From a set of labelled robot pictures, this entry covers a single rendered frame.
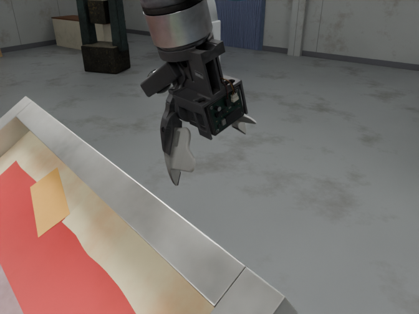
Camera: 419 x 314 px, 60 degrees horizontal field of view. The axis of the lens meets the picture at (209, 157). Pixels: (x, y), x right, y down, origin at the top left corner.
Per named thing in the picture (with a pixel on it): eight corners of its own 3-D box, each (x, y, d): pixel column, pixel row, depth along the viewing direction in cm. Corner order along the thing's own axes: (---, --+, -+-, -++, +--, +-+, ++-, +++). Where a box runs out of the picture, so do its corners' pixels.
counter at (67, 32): (77, 42, 995) (73, 15, 963) (128, 50, 889) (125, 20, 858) (56, 45, 948) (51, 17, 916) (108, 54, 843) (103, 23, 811)
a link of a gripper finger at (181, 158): (179, 199, 49) (195, 134, 47) (155, 182, 53) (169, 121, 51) (196, 197, 51) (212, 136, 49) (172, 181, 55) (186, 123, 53)
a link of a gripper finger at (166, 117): (160, 154, 50) (174, 92, 48) (154, 151, 51) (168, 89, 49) (186, 155, 53) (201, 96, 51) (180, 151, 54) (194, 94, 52)
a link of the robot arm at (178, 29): (131, 13, 43) (183, -11, 46) (144, 49, 46) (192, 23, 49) (167, 19, 38) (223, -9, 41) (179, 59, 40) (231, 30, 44)
